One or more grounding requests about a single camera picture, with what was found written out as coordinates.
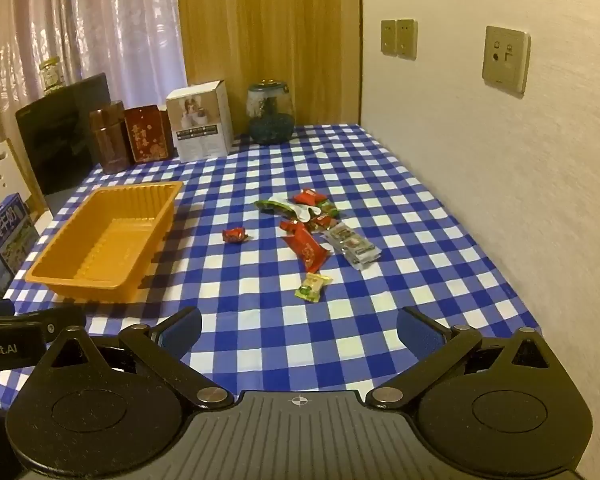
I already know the blue checked tablecloth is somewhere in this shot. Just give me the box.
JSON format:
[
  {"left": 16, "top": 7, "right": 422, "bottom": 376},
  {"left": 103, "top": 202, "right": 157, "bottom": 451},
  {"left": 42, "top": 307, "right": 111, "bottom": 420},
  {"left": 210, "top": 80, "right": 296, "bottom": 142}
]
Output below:
[{"left": 0, "top": 123, "right": 546, "bottom": 411}]

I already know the glass jar with dark stones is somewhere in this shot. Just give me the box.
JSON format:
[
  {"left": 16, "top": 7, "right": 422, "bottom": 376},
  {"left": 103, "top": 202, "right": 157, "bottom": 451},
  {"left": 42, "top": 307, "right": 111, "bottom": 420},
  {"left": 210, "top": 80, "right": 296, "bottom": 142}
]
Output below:
[{"left": 246, "top": 80, "right": 296, "bottom": 146}]

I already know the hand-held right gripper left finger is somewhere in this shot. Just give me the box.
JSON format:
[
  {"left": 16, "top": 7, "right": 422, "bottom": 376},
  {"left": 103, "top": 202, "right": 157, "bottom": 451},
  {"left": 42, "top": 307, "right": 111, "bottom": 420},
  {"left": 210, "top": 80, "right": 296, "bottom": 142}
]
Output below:
[{"left": 40, "top": 306, "right": 236, "bottom": 411}]

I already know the long red snack packet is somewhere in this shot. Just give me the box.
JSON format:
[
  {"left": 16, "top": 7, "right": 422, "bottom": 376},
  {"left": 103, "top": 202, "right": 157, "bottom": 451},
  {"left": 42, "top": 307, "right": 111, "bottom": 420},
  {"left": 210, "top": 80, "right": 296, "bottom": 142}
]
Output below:
[{"left": 281, "top": 222, "right": 331, "bottom": 272}]

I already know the wooden panel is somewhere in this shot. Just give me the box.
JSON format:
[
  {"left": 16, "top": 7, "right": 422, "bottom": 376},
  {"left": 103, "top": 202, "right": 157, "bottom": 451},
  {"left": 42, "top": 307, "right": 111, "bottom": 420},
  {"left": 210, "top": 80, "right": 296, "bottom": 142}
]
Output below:
[{"left": 176, "top": 0, "right": 365, "bottom": 133}]

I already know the green white snack packet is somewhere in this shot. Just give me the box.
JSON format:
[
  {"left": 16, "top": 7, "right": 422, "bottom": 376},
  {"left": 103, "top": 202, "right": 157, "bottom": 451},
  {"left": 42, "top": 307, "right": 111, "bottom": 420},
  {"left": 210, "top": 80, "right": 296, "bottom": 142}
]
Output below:
[{"left": 254, "top": 198, "right": 331, "bottom": 223}]

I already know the brown cylindrical canister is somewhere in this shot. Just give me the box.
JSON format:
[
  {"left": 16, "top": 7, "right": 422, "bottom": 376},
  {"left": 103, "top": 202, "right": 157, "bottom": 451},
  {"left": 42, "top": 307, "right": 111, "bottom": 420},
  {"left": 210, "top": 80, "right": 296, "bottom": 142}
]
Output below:
[{"left": 89, "top": 101, "right": 131, "bottom": 175}]

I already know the yellow green candy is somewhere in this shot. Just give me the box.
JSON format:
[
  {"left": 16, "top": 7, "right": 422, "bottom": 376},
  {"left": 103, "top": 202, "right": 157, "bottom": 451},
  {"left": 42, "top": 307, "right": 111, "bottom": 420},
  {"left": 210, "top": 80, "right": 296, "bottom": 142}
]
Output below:
[{"left": 294, "top": 272, "right": 332, "bottom": 303}]

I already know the beige wall plate round port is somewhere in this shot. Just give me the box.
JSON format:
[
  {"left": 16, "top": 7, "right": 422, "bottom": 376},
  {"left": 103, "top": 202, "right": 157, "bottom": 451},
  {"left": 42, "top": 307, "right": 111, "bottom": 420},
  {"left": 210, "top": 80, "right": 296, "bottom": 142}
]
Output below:
[{"left": 481, "top": 25, "right": 532, "bottom": 95}]

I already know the beige wall socket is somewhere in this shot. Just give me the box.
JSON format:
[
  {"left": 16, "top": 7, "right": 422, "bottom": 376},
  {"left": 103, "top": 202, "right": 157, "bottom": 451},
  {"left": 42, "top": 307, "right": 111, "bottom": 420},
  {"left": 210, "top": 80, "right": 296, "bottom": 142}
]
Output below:
[
  {"left": 380, "top": 20, "right": 398, "bottom": 56},
  {"left": 396, "top": 19, "right": 419, "bottom": 59}
]

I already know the dark red gift box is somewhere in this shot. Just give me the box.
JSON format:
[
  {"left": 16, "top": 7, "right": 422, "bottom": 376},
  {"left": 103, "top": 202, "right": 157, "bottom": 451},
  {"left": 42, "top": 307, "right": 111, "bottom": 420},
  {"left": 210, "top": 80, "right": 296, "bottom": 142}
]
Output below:
[{"left": 124, "top": 105, "right": 175, "bottom": 163}]

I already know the red packet with white print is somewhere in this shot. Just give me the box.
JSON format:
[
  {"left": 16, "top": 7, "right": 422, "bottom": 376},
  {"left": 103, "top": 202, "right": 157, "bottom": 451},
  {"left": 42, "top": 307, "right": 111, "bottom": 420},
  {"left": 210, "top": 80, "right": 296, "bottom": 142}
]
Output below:
[{"left": 293, "top": 188, "right": 326, "bottom": 207}]

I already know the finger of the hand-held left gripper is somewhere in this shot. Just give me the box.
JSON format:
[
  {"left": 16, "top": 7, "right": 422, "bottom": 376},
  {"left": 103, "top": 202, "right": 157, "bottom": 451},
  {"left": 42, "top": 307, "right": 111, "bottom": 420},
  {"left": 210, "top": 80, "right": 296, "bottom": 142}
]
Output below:
[{"left": 0, "top": 300, "right": 87, "bottom": 334}]

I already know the sheer curtain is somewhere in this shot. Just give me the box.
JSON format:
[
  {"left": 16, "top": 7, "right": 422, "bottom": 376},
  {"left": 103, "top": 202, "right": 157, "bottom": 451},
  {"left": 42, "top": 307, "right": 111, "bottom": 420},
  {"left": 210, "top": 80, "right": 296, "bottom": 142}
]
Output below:
[{"left": 0, "top": 0, "right": 188, "bottom": 151}]

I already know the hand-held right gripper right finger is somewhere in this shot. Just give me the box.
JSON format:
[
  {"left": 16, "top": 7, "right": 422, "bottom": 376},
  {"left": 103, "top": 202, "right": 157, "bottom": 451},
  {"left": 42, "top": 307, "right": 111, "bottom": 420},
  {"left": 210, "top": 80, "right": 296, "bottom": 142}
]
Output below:
[{"left": 365, "top": 306, "right": 563, "bottom": 411}]

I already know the black appliance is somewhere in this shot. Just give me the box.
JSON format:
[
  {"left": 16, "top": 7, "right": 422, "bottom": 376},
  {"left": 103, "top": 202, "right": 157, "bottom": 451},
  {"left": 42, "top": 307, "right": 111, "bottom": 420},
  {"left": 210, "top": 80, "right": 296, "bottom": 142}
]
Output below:
[{"left": 15, "top": 72, "right": 112, "bottom": 196}]

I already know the white product box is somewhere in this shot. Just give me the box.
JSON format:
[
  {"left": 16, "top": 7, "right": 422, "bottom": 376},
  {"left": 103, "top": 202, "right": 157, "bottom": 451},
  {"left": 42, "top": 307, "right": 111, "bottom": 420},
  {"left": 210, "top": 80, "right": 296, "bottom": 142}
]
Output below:
[{"left": 166, "top": 80, "right": 232, "bottom": 162}]

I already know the small jar with yellow label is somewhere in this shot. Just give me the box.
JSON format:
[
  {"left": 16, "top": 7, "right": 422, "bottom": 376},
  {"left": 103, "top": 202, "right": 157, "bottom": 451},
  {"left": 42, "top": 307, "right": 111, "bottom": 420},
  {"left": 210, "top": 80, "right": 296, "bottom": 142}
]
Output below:
[{"left": 39, "top": 56, "right": 65, "bottom": 93}]

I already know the blue milk carton box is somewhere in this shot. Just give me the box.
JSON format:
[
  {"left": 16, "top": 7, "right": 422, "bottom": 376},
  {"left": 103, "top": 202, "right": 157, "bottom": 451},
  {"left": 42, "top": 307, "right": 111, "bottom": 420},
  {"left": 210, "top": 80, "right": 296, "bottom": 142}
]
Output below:
[{"left": 0, "top": 192, "right": 37, "bottom": 276}]

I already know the clear seaweed snack packet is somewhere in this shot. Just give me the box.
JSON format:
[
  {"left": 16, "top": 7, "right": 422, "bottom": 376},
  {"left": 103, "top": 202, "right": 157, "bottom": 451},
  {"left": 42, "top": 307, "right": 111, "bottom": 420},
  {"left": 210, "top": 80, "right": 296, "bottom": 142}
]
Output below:
[{"left": 322, "top": 223, "right": 382, "bottom": 271}]

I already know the orange plastic tray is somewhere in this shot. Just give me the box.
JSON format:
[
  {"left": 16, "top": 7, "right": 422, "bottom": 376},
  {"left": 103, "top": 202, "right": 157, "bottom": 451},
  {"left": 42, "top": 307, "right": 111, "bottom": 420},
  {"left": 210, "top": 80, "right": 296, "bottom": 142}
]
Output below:
[{"left": 25, "top": 181, "right": 184, "bottom": 304}]

